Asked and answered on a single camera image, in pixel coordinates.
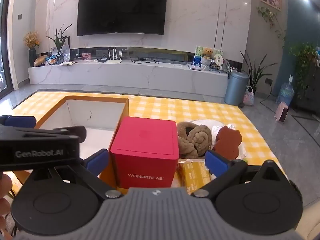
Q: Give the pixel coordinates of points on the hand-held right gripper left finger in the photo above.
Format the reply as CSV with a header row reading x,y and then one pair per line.
x,y
97,161

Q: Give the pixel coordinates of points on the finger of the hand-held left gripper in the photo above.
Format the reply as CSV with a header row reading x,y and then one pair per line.
x,y
20,121
75,132

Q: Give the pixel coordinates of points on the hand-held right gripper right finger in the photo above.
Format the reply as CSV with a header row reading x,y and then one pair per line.
x,y
216,162

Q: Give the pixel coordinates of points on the brown bear-shaped sponge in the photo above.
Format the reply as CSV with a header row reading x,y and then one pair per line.
x,y
227,140

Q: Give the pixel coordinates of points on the orange storage box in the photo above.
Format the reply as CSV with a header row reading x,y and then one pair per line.
x,y
95,115

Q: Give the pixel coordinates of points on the person's left hand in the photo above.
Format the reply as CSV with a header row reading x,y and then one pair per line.
x,y
3,187

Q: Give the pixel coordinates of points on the yellow packet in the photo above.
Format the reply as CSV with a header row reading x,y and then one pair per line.
x,y
192,173

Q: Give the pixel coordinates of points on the red square box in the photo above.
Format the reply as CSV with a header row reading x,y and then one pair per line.
x,y
145,155

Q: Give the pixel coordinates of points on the golden ornament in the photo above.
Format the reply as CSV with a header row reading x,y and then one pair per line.
x,y
41,61

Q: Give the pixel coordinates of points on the yellow checked tablecloth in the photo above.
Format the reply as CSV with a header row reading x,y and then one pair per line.
x,y
175,107

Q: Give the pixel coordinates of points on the stack of papers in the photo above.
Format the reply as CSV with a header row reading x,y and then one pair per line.
x,y
67,63

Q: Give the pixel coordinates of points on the pastel woven basket bag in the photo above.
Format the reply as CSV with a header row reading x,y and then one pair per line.
x,y
249,98

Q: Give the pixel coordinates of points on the white marble tv console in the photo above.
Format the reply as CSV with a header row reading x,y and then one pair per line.
x,y
125,75

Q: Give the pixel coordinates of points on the blue-grey trash can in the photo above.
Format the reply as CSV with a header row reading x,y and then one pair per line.
x,y
236,87

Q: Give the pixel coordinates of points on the white router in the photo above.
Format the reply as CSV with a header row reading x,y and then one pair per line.
x,y
114,60

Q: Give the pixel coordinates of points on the pink space heater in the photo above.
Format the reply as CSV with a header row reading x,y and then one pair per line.
x,y
282,112

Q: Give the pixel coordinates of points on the yellow flowers in dark vase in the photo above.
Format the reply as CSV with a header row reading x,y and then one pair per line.
x,y
32,40

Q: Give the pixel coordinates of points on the green plant in glass vase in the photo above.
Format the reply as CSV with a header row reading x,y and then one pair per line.
x,y
59,42

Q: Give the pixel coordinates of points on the tall green potted plant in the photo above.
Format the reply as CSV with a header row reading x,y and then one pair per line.
x,y
255,75

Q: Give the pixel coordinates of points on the white book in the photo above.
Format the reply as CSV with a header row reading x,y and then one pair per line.
x,y
194,67

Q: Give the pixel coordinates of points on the blue water jug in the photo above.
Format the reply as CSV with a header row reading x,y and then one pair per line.
x,y
286,92

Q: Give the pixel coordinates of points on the white round sign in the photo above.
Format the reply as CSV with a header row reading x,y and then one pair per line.
x,y
218,56

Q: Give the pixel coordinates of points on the teddy bear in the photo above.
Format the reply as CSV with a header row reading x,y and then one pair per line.
x,y
207,53

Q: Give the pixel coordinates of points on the dark cabinet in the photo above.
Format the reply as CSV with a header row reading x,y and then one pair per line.
x,y
310,95

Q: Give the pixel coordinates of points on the bushy green plant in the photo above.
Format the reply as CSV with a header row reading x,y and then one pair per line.
x,y
303,52

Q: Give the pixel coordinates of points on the hanging vine plant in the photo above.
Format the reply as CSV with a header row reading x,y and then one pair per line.
x,y
268,15

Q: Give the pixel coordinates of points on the wall outlet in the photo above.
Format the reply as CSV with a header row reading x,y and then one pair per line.
x,y
268,81

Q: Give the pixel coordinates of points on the black wall television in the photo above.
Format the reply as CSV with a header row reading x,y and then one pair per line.
x,y
122,10

